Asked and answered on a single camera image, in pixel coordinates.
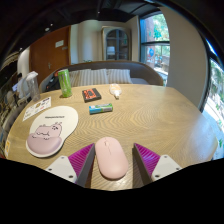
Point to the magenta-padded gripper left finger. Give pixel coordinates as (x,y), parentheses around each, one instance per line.
(63,166)

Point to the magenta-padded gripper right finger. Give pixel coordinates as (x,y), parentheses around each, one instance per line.
(163,165)

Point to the pink computer mouse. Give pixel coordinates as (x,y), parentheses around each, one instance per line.
(111,158)

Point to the white hippo print mouse pad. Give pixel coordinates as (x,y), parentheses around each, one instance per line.
(55,123)

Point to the white sticker sheet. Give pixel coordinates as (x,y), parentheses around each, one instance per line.
(36,108)

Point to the green and blue gum packet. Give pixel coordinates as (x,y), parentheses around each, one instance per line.
(100,108)

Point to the black and orange box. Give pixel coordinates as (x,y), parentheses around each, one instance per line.
(91,94)

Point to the green drink can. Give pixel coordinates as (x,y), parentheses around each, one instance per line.
(65,83)

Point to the black backpack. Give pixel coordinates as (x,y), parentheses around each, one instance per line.
(52,83)

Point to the dark framed window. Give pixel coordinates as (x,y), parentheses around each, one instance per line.
(155,43)
(216,100)

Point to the striped cushion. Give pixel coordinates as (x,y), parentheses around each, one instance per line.
(75,78)
(119,76)
(94,77)

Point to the white and orange tube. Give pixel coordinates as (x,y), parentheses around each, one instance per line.
(115,89)

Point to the person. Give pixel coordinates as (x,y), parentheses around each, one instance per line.
(19,85)

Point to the grey curved sofa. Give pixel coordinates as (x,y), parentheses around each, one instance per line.
(143,71)

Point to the brown wooden door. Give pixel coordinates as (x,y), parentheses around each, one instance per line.
(46,53)

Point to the arched glass door cabinet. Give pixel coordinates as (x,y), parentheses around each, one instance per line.
(116,45)

